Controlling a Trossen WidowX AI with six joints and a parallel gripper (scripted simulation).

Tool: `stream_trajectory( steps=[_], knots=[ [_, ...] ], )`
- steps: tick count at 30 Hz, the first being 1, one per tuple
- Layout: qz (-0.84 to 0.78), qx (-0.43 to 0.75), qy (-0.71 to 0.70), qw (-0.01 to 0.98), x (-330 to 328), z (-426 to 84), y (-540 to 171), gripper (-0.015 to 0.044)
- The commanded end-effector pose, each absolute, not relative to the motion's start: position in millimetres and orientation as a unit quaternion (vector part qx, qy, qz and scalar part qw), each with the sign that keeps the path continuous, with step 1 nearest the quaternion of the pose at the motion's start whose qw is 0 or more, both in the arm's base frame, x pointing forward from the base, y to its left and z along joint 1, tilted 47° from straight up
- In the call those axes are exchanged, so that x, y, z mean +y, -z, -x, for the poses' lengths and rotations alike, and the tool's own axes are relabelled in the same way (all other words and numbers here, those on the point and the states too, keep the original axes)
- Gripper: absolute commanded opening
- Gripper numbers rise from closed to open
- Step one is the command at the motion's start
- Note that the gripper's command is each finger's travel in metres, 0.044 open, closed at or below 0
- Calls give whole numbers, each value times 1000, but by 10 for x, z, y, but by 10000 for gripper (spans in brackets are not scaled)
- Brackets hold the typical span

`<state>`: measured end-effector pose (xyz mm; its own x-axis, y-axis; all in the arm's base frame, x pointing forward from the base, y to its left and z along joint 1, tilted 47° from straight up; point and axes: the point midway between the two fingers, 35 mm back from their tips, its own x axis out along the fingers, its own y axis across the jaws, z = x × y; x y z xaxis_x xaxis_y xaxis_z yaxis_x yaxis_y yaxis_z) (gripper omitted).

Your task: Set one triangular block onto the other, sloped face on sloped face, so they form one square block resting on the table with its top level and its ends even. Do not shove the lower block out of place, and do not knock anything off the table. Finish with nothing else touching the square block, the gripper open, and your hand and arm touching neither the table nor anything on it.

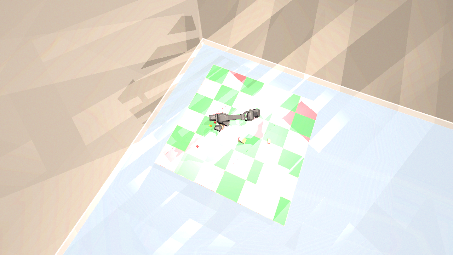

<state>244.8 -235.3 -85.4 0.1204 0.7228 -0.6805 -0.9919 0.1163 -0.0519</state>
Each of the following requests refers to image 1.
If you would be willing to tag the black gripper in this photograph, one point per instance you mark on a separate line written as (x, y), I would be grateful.
(218, 127)

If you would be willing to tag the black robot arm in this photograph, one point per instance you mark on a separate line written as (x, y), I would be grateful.
(225, 119)

